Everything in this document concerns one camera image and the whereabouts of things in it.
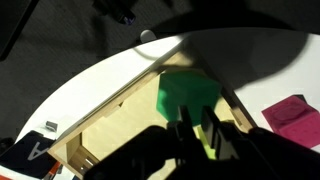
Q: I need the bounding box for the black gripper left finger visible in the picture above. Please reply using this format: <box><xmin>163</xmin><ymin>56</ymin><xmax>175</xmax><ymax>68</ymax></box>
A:
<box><xmin>175</xmin><ymin>105</ymin><xmax>196</xmax><ymax>148</ymax></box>

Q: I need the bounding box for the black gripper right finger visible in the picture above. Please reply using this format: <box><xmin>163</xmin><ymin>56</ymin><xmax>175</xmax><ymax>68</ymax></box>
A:
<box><xmin>200</xmin><ymin>105</ymin><xmax>234</xmax><ymax>160</ymax></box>

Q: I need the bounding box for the green block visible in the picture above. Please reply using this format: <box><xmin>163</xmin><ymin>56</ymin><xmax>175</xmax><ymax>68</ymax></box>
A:
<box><xmin>155</xmin><ymin>69</ymin><xmax>223</xmax><ymax>127</ymax></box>

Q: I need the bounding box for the yellow-green block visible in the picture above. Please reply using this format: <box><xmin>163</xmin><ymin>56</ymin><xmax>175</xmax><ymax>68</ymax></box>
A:
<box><xmin>195</xmin><ymin>124</ymin><xmax>218</xmax><ymax>160</ymax></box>

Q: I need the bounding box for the wooden tray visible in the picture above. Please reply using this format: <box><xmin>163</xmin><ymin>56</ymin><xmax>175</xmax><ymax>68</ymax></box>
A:
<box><xmin>48</xmin><ymin>49</ymin><xmax>258</xmax><ymax>180</ymax></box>

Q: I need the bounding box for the pink block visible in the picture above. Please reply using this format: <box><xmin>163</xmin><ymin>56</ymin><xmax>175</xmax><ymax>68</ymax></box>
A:
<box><xmin>261</xmin><ymin>94</ymin><xmax>320</xmax><ymax>150</ymax></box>

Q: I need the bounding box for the small grey block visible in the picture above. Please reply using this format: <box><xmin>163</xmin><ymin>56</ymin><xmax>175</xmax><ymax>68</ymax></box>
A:
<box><xmin>45</xmin><ymin>120</ymin><xmax>59</xmax><ymax>132</ymax></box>

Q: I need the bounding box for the orange block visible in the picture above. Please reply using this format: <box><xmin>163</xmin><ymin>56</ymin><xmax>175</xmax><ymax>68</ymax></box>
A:
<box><xmin>49</xmin><ymin>162</ymin><xmax>64</xmax><ymax>180</ymax></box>

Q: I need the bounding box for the white table base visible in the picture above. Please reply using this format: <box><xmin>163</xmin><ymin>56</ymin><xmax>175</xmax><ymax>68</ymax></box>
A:
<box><xmin>139</xmin><ymin>29</ymin><xmax>158</xmax><ymax>44</ymax></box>

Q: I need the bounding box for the black card with letter A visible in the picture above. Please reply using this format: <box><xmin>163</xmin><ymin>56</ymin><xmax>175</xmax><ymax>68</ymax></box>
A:
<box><xmin>0</xmin><ymin>130</ymin><xmax>58</xmax><ymax>180</ymax></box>

